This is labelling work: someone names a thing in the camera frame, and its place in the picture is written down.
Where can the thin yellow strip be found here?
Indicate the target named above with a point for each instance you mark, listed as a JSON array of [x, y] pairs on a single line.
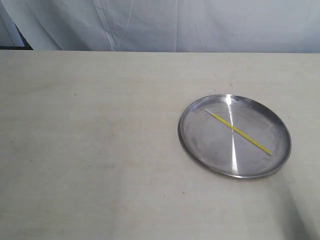
[[249, 139]]

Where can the round silver metal plate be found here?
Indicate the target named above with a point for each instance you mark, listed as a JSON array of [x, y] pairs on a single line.
[[222, 150]]

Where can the white backdrop cloth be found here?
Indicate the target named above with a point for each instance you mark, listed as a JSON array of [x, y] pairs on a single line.
[[247, 26]]

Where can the black frame at backdrop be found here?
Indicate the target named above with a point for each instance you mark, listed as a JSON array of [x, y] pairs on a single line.
[[24, 47]]

